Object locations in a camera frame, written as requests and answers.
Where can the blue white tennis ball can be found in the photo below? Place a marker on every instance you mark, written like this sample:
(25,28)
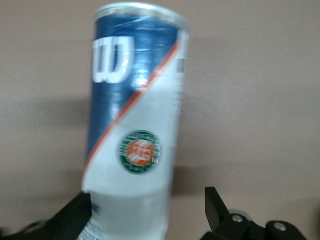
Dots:
(140,112)

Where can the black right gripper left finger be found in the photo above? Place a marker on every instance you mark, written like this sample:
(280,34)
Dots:
(62,225)

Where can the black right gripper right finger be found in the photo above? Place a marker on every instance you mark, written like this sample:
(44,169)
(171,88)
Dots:
(217,215)

